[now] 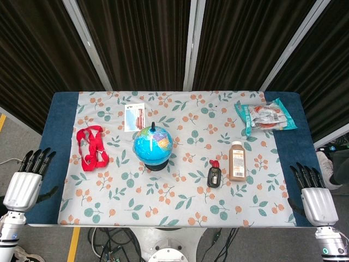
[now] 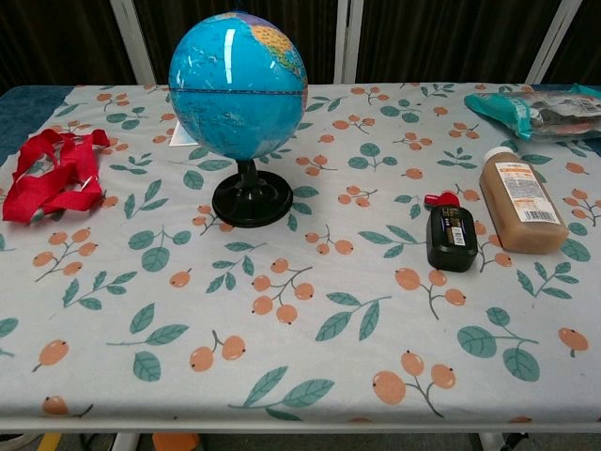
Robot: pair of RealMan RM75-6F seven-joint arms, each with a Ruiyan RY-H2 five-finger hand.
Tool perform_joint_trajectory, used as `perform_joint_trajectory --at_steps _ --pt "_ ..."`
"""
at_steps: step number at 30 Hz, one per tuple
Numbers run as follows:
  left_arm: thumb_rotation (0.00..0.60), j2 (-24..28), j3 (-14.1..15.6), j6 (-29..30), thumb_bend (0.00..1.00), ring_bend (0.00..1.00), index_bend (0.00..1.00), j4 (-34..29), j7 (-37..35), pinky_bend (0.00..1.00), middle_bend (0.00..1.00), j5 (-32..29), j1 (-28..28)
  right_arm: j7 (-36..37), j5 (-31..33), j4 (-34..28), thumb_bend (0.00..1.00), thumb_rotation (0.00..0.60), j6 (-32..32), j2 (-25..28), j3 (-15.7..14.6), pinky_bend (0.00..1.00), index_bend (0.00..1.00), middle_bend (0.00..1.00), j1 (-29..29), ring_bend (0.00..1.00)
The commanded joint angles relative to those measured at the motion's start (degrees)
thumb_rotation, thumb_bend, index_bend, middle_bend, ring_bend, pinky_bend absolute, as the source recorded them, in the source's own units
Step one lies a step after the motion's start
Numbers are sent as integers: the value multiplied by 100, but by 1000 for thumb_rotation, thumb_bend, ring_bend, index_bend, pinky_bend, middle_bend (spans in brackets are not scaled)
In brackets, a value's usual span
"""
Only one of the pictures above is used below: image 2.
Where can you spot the blue globe on black stand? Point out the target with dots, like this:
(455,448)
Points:
(235,94)

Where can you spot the floral fruit print tablecloth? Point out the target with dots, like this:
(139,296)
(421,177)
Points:
(300,305)

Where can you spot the white card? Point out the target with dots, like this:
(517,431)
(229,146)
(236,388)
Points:
(180,137)

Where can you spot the black ink bottle red cap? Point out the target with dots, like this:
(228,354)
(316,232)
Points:
(451,239)

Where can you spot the brown juice bottle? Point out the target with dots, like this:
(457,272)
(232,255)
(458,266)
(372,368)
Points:
(521,202)

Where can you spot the orange object under table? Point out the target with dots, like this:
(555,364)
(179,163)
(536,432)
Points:
(176,441)

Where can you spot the teal plastic snack bag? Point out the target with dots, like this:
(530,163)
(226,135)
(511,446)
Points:
(540,113)

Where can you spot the blue cloth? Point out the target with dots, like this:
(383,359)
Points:
(23,113)

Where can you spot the white metal frame post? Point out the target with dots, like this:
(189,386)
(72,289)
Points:
(347,42)
(134,42)
(551,42)

